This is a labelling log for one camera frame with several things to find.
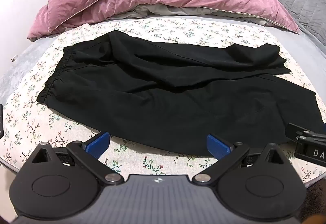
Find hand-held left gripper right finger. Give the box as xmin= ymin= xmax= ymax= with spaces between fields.
xmin=192 ymin=134 xmax=292 ymax=186

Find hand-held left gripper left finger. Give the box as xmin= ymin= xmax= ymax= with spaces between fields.
xmin=25 ymin=132 xmax=123 ymax=186

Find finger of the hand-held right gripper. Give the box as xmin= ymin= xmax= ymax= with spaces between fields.
xmin=285 ymin=123 xmax=326 ymax=141

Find black pants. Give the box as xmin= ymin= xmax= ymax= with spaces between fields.
xmin=36 ymin=30 xmax=325 ymax=157

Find black flat object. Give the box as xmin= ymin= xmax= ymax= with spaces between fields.
xmin=0 ymin=104 xmax=4 ymax=141

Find grey bed sheet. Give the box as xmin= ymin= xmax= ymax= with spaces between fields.
xmin=0 ymin=13 xmax=326 ymax=189

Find floral bed sheet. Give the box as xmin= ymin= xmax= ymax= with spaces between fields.
xmin=0 ymin=17 xmax=326 ymax=189

